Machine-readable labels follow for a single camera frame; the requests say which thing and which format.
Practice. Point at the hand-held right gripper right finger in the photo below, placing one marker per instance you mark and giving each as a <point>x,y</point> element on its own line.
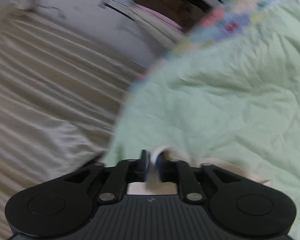
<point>161,166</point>

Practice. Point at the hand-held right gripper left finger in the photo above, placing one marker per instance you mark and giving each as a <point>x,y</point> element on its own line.
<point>144,160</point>

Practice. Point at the white cloth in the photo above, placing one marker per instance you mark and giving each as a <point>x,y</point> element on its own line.
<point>153,166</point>

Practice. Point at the pale pink cloth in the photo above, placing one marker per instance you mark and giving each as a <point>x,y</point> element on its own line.
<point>230,168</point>

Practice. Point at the light green printed blanket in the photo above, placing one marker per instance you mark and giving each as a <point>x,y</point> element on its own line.
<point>215,92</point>

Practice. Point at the cream satin curtain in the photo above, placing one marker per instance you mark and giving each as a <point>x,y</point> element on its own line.
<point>45,85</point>

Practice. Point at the pink hanging garment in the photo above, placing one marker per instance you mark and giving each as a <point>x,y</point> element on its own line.
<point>162,17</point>

